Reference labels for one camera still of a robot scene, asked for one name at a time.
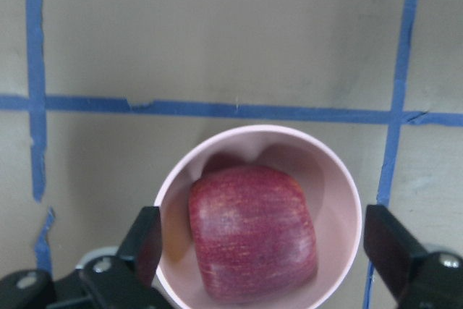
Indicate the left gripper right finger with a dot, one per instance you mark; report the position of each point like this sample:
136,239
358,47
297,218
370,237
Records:
415,276

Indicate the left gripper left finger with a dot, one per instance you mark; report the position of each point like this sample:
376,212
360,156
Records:
121,280

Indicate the pink bowl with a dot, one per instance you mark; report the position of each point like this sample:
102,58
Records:
330,193

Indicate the red apple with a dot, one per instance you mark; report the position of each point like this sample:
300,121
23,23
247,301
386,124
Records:
253,233

